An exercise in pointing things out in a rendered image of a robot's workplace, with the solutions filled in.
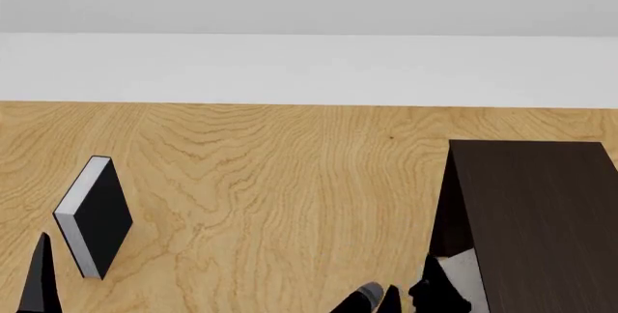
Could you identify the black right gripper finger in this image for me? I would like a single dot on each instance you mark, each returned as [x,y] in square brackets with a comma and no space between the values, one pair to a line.
[391,302]

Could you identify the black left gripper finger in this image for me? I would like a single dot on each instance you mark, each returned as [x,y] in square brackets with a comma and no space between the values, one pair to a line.
[37,284]

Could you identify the black right gripper finger with grey tip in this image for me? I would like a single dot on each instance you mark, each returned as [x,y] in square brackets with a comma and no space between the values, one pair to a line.
[359,300]

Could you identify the dark brown wooden cabinet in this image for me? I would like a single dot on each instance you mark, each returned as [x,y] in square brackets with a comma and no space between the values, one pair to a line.
[536,219]

